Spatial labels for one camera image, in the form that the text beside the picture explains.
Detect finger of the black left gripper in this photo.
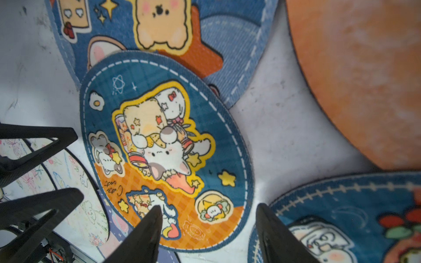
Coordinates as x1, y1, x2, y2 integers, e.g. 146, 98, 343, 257
1, 188, 84, 263
0, 123, 79, 188

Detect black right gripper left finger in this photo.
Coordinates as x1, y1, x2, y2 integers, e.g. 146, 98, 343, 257
105, 206, 163, 263

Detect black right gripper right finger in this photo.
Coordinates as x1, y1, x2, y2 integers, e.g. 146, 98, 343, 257
256, 203, 319, 263

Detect teal orange cats coaster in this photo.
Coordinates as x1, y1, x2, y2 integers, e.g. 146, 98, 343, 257
80, 50, 254, 253

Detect blue denim bear coaster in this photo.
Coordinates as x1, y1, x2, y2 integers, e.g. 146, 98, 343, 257
46, 0, 278, 107

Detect purple pink bunny coaster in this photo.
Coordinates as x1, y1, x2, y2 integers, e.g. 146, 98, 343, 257
98, 190, 180, 263

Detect cream butterfly coaster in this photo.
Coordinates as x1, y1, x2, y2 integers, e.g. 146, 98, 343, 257
2, 149, 110, 247

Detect teal red cartoon coaster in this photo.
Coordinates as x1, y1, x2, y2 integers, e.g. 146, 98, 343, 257
247, 170, 421, 263

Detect plain orange coaster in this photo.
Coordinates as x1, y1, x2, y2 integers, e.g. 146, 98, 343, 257
286, 1, 421, 171

